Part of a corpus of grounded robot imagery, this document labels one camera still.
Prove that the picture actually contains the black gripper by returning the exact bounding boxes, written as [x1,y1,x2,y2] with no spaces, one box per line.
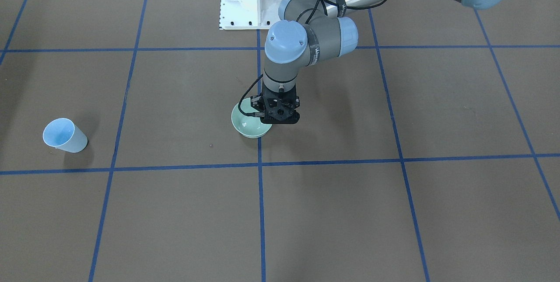
[250,91,300,125]

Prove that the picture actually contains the pale green ceramic bowl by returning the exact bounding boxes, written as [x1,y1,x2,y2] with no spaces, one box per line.
[231,103,273,139]

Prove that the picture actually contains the light blue plastic cup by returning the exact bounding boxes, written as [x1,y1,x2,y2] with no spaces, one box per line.
[42,118,88,153]

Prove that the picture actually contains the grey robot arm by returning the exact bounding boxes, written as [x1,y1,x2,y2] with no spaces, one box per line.
[237,0,502,124]

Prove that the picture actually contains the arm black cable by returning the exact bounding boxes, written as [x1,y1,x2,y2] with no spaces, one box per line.
[238,0,390,117]

